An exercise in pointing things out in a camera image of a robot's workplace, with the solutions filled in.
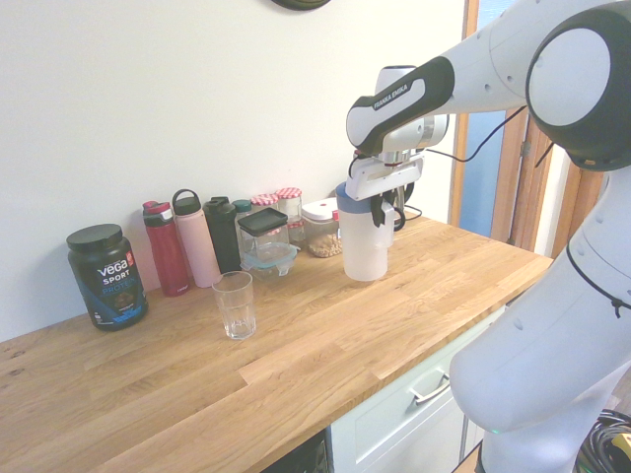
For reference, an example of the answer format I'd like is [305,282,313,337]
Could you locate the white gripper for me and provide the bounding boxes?
[344,155,426,230]

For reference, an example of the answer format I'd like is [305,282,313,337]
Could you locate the translucent pitcher with blue lid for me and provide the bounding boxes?
[336,181,395,283]

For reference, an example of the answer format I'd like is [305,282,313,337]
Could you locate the pink water bottle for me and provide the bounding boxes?
[172,188,222,289]

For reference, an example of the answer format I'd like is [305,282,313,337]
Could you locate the red water bottle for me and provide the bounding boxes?
[142,200,191,298]

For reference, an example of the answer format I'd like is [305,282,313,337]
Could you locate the nut jar with white lid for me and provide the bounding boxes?
[301,200,344,259]

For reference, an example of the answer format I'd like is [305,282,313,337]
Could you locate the clear container with black lid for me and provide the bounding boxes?
[237,207,290,258]

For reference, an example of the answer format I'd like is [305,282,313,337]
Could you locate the glass container with teal lid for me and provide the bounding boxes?
[240,243,301,281]

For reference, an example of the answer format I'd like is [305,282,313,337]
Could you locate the clear bottle with green lid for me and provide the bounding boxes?
[231,198,254,233]

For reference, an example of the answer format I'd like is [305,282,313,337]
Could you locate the black shaker bottle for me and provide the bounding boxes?
[202,196,243,275]

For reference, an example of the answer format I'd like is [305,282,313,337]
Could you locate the clear drinking glass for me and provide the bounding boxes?
[211,270,258,341]

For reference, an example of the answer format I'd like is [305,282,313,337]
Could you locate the pale green cabinet drawer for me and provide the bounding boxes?
[329,304,509,473]

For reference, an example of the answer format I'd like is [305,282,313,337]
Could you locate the black appliance under counter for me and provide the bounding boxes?
[255,428,331,473]

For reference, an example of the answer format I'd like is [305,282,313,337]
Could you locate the black Vega protein tub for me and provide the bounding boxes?
[66,224,150,332]

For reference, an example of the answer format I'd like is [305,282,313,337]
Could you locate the glass kettle with black handle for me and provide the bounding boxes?
[391,182,424,232]

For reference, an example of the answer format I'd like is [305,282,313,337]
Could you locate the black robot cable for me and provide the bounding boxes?
[352,102,631,319]

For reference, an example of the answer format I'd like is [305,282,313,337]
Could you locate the wooden door frame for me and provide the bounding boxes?
[451,0,607,260]

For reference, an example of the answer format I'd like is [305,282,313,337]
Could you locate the metal drawer handle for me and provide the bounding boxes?
[408,372,453,406]

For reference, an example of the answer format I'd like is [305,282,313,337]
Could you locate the black round wall clock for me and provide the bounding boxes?
[268,0,334,12]

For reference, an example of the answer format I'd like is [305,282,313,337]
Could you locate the coiled black cables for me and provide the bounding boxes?
[576,408,631,473]

